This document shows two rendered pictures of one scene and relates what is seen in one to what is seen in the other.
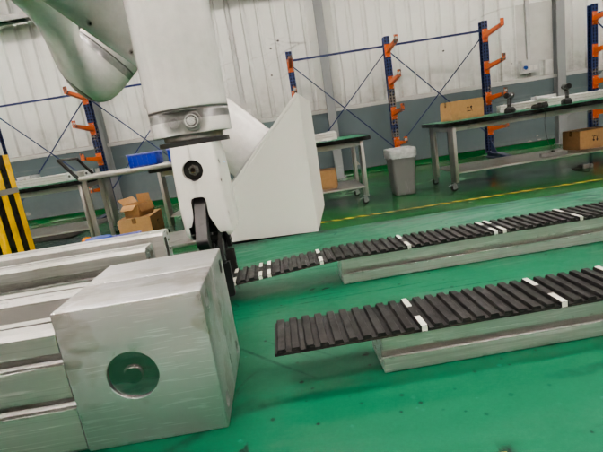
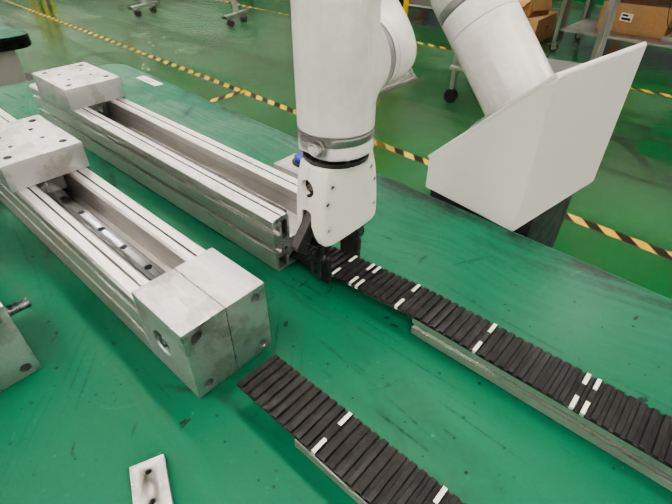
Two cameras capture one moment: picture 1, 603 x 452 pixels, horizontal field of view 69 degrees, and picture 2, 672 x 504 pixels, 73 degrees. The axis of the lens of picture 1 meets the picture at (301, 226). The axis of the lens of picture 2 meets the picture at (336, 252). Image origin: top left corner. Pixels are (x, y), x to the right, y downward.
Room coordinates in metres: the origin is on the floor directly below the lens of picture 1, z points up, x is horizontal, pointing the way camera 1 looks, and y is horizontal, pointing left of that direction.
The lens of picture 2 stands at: (0.15, -0.23, 1.19)
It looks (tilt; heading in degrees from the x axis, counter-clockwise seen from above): 38 degrees down; 44
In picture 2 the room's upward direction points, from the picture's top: straight up
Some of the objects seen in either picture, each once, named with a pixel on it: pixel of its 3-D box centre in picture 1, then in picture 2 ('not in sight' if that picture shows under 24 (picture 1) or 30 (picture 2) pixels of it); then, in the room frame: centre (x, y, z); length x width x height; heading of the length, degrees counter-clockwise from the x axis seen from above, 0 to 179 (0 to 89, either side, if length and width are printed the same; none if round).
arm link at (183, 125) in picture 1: (191, 126); (334, 137); (0.49, 0.10, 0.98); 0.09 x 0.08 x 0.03; 2
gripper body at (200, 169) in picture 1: (203, 182); (336, 186); (0.49, 0.10, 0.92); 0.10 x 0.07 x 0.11; 2
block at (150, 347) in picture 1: (166, 329); (215, 313); (0.31, 0.11, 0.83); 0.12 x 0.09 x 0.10; 2
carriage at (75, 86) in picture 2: not in sight; (80, 91); (0.47, 0.81, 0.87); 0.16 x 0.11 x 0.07; 92
